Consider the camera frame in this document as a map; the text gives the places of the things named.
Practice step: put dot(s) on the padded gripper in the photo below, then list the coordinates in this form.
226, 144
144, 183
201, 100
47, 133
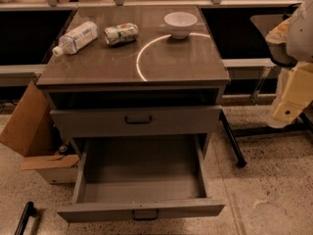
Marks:
301, 33

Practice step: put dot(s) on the grey drawer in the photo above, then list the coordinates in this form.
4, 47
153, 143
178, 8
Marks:
142, 179
136, 121

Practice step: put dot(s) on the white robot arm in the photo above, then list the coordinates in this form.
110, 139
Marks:
297, 33

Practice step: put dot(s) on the grey drawer cabinet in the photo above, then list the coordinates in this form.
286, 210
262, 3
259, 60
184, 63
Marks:
154, 71

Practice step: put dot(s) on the white ceramic bowl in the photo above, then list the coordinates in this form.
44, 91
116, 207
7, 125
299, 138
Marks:
180, 24

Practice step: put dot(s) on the crushed green drink can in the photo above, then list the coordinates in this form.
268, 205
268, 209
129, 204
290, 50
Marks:
122, 33

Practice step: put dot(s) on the clear plastic water bottle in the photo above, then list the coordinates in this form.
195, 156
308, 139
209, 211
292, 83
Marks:
76, 39

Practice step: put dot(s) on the brown cardboard box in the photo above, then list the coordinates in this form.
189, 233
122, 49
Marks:
31, 133

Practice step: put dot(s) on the black bar on floor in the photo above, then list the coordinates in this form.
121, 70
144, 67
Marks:
28, 211

